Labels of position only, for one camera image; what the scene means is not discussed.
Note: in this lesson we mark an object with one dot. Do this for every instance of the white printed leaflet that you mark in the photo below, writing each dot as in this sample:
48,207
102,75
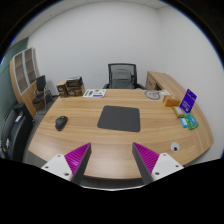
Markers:
94,93

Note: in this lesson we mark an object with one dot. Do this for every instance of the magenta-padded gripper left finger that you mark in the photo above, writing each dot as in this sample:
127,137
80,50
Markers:
76,159

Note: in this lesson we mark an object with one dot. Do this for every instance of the dark flat cardboard box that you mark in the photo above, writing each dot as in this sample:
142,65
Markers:
74,81

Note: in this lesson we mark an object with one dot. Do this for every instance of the dark grey mouse pad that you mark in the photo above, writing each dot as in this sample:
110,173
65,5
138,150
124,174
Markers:
119,118

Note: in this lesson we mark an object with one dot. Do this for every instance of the wooden shelf unit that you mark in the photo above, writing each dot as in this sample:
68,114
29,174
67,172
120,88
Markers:
24,75

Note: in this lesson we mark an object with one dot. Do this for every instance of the black leather armchair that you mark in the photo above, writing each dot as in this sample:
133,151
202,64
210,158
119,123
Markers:
15,133

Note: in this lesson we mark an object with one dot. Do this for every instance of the blue packet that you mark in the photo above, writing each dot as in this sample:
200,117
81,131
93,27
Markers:
184,122

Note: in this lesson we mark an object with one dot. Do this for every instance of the round grey disc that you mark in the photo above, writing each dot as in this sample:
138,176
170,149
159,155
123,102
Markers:
152,95

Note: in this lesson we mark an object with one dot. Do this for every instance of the orange cardboard box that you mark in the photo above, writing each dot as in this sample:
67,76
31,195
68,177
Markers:
171,101

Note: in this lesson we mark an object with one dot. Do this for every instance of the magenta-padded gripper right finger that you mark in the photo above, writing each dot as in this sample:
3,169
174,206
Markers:
148,158

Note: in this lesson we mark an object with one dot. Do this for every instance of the black mesh office chair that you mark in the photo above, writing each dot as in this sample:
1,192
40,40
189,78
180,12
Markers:
122,77

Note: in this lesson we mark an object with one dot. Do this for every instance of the brown printed cardboard box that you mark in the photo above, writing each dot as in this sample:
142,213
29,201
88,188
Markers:
76,91

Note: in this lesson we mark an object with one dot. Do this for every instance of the black visitor chair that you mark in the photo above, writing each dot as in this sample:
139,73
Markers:
41,85

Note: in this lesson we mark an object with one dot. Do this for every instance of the wooden side desk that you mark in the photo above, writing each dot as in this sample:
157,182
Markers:
163,81

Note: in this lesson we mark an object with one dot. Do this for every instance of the green packet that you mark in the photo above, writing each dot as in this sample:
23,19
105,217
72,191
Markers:
191,121

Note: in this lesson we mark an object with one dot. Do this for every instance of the small yellow box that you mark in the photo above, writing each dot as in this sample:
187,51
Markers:
178,112

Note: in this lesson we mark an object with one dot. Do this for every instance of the black computer mouse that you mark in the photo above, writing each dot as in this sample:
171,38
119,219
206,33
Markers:
61,122

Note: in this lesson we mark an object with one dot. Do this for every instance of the purple standing sign card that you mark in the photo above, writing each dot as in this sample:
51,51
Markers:
188,100

